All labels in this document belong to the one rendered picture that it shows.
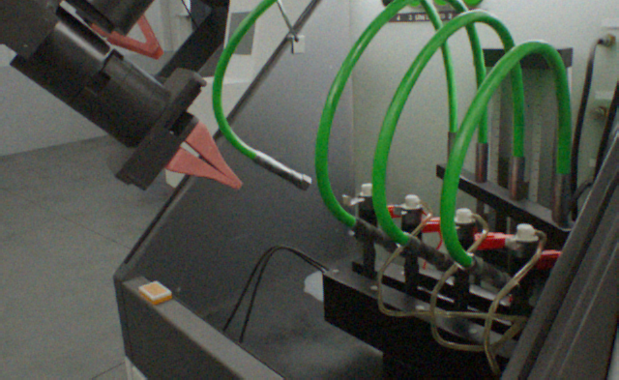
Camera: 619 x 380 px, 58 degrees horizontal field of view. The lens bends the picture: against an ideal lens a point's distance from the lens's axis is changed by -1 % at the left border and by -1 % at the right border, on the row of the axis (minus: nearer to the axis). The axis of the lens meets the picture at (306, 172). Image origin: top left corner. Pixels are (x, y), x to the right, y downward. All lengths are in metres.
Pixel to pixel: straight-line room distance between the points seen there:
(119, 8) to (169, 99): 0.08
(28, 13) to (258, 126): 0.69
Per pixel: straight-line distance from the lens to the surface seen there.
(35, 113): 7.40
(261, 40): 3.64
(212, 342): 0.77
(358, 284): 0.82
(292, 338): 0.98
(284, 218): 1.12
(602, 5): 0.90
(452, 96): 0.92
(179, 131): 0.46
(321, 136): 0.61
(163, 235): 0.99
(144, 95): 0.45
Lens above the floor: 1.35
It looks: 15 degrees down
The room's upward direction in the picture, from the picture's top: 3 degrees counter-clockwise
